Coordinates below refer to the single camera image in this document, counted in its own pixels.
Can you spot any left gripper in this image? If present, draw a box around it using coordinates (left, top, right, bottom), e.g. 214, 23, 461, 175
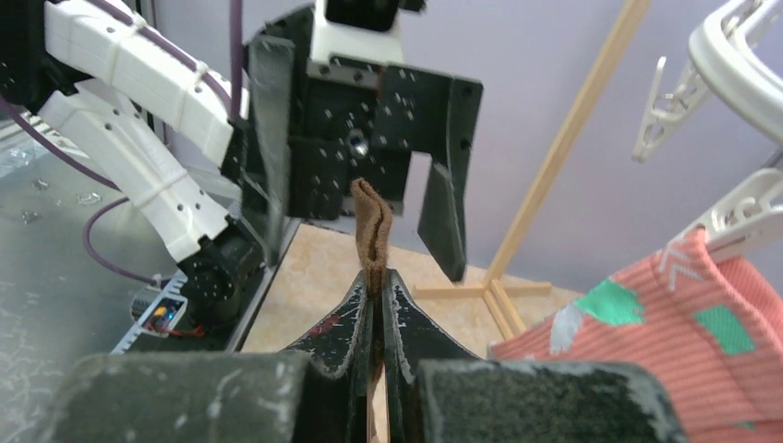
241, 4, 483, 282

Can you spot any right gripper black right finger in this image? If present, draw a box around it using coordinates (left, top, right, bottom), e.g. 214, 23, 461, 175
381, 269, 687, 442

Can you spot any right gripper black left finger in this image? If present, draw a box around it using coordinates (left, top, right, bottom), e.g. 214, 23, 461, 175
37, 275, 372, 442

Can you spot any brown striped sock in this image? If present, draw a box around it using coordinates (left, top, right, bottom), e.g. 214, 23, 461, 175
351, 178, 392, 442

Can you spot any pink sock with teal spots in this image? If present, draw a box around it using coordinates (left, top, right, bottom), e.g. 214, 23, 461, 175
490, 229, 782, 442

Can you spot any white plastic clip hanger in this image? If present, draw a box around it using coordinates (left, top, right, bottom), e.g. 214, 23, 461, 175
631, 0, 783, 265

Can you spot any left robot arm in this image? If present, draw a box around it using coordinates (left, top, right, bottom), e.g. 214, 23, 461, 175
1, 1, 483, 328

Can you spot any wooden clothes rack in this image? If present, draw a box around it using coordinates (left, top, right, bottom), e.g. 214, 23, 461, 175
413, 0, 652, 339

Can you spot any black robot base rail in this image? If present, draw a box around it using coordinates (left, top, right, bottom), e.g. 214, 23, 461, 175
0, 113, 304, 356

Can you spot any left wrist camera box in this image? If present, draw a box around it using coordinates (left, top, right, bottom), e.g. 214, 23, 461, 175
308, 1, 427, 65

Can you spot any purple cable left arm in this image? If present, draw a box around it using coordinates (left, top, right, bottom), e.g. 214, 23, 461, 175
0, 0, 246, 289

